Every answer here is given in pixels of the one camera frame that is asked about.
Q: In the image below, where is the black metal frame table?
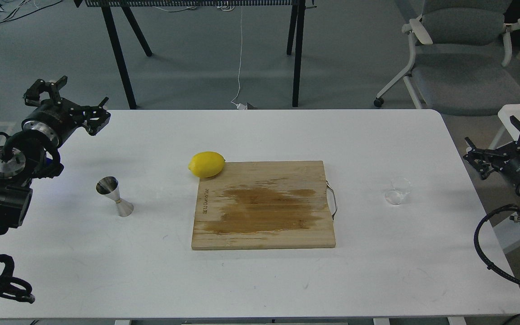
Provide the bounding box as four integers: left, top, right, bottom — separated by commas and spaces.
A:
74, 0, 315, 110

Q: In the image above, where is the white power cable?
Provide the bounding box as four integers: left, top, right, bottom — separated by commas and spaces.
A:
230, 6, 248, 110

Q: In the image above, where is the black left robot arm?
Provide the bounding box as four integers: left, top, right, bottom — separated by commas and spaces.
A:
0, 76, 110, 304

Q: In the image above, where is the clear glass measuring cup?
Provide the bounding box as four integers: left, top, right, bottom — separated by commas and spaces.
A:
384, 177, 412, 205

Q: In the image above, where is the grey office chair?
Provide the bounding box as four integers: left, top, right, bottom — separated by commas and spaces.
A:
373, 0, 520, 116

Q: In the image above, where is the yellow lemon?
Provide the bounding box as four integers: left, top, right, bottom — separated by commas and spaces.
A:
188, 151, 226, 178

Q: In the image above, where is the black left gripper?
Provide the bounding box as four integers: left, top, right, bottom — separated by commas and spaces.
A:
21, 75, 111, 148

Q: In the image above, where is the steel double jigger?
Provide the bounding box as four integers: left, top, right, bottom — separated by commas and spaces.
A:
96, 176, 134, 217

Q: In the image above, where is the wooden cutting board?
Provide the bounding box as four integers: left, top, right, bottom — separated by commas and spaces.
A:
190, 161, 336, 251

